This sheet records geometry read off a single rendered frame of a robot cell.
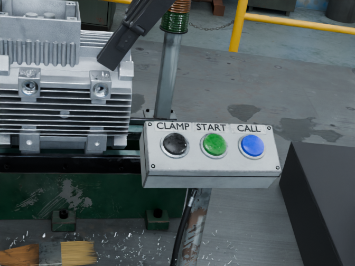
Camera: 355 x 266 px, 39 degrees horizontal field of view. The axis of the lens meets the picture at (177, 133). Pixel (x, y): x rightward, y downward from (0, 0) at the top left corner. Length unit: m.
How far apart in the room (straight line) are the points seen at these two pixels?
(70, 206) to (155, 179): 0.30
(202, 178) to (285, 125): 0.73
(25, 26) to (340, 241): 0.55
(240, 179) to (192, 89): 0.80
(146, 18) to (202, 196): 0.25
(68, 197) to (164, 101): 0.42
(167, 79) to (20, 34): 0.49
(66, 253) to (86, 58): 0.31
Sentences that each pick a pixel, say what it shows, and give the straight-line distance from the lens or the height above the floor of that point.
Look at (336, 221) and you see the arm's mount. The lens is 0.84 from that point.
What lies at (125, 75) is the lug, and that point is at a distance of 0.76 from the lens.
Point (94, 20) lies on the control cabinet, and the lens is 4.05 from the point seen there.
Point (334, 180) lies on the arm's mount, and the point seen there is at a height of 0.91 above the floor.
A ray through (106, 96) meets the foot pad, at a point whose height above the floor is 1.05.
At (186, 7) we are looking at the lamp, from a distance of 1.11.
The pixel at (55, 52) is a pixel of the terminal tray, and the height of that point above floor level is 1.10.
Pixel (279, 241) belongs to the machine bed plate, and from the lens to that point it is 0.94.
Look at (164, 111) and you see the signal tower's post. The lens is 1.21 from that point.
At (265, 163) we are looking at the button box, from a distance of 0.64.
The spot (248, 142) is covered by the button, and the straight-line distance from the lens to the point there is 0.64.
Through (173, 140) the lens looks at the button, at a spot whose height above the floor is 1.07.
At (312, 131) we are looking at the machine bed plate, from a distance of 1.34.
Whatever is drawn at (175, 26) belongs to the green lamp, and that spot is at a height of 1.05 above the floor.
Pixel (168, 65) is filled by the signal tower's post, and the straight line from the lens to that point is 1.16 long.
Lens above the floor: 1.38
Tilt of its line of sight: 29 degrees down
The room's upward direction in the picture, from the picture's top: 9 degrees clockwise
